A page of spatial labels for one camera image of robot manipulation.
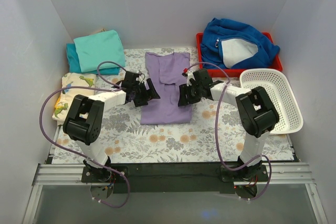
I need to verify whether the purple t shirt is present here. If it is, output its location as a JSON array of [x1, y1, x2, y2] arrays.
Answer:
[[140, 52, 192, 125]]

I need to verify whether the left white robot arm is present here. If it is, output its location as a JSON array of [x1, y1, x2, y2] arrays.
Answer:
[[63, 71, 160, 182]]

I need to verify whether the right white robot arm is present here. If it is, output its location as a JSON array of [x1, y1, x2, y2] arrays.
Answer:
[[178, 68, 279, 181]]

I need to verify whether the blue fleece jacket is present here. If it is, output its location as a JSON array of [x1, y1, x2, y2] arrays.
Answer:
[[200, 18, 280, 69]]

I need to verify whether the floral table cloth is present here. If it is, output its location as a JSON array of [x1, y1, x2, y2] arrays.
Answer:
[[51, 48, 294, 164]]

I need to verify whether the light teal folded shirt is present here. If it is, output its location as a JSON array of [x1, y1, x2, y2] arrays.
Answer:
[[73, 30, 125, 72]]

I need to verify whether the dark teal folded shirt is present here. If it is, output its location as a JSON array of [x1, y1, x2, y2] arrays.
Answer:
[[66, 44, 120, 75]]

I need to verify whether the dinosaur print folded shirt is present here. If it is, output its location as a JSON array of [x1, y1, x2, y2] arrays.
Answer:
[[52, 73, 96, 125]]

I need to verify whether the white plastic basket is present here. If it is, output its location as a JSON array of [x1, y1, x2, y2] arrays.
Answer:
[[239, 68, 303, 135]]

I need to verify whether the red plastic tray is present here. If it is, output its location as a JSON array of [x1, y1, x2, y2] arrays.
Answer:
[[196, 32, 283, 78]]

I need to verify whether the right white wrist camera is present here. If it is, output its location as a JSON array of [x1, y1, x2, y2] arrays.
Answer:
[[182, 71, 195, 86]]

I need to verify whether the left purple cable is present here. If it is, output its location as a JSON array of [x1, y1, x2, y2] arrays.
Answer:
[[38, 61, 131, 208]]

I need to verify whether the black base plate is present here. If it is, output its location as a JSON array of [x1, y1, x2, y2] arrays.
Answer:
[[81, 161, 270, 195]]

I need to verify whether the aluminium frame rail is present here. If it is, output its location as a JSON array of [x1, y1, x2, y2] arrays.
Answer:
[[33, 162, 328, 223]]

